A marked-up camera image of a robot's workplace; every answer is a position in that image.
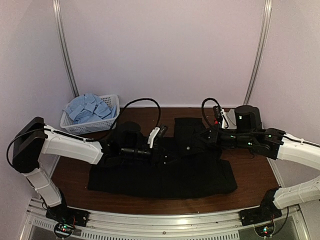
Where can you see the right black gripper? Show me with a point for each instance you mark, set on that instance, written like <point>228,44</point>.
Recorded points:
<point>214,140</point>

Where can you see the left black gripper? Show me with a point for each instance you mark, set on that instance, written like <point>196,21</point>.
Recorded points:
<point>158,161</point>

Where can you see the black long sleeve shirt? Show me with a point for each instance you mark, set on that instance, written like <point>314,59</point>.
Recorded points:
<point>198,171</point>

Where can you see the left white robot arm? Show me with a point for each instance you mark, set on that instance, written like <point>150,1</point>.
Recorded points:
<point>38,138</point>

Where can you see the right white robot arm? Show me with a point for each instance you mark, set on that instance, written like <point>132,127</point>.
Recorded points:
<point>294,160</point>

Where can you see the grey folded button shirt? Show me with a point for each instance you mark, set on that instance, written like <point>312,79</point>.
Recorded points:
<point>231,119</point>

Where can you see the white plastic basket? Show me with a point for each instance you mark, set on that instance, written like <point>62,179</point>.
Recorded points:
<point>78,129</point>

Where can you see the light blue shirt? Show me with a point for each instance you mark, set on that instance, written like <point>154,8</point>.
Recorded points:
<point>89,108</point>

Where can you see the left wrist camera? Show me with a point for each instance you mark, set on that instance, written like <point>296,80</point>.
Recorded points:
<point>157,132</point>

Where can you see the right aluminium frame post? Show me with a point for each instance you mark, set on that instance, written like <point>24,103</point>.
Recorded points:
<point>263,36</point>

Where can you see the aluminium frame post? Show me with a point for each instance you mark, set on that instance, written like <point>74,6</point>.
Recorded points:
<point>263,36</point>
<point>64,48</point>

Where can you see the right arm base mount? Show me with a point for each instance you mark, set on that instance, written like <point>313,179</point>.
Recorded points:
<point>262,216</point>

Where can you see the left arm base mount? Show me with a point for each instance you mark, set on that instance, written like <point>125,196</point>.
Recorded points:
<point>67,218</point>

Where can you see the left aluminium frame post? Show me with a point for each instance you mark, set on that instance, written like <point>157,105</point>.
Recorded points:
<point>64,48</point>

